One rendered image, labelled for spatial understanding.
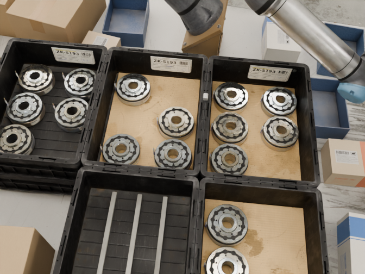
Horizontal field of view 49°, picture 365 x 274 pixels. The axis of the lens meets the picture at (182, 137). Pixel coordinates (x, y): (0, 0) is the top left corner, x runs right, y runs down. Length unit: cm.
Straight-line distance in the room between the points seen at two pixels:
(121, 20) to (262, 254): 104
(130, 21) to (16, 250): 98
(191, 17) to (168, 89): 27
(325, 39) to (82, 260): 79
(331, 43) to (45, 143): 80
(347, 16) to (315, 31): 195
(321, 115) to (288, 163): 34
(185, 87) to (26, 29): 61
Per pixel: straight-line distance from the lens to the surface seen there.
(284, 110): 122
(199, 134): 104
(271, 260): 105
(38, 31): 150
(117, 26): 162
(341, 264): 122
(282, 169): 115
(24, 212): 126
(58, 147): 118
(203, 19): 137
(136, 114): 119
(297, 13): 100
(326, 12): 294
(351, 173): 128
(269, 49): 146
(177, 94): 123
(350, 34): 169
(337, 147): 130
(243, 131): 114
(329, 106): 148
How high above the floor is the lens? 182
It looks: 59 degrees down
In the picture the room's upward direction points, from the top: 4 degrees clockwise
